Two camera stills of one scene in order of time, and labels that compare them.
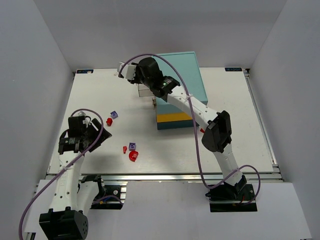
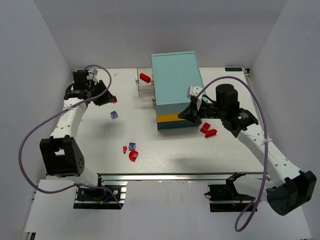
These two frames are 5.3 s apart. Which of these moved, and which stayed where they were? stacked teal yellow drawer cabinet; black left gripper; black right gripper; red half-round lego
Moved: black left gripper; black right gripper
Stayed: stacked teal yellow drawer cabinet; red half-round lego
